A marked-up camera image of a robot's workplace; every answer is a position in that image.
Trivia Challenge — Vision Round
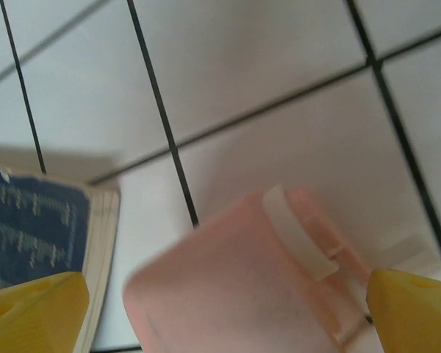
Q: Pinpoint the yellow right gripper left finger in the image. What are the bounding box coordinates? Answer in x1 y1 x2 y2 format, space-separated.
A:
0 271 91 353

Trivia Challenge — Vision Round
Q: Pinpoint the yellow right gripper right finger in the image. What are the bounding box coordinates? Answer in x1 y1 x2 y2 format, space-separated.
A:
367 268 441 353

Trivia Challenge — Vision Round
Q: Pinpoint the dark blue book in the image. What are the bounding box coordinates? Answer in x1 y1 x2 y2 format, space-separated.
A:
0 146 122 353

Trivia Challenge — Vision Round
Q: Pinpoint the pink pencil sharpener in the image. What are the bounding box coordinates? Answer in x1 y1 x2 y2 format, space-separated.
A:
123 183 441 353

